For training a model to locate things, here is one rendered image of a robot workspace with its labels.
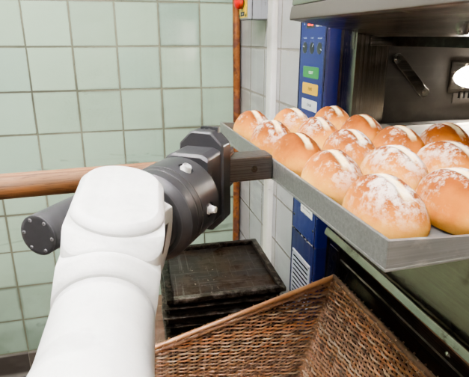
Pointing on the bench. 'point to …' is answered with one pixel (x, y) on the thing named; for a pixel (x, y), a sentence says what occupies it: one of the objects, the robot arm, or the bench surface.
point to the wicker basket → (329, 283)
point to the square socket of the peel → (250, 166)
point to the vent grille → (299, 271)
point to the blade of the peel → (382, 256)
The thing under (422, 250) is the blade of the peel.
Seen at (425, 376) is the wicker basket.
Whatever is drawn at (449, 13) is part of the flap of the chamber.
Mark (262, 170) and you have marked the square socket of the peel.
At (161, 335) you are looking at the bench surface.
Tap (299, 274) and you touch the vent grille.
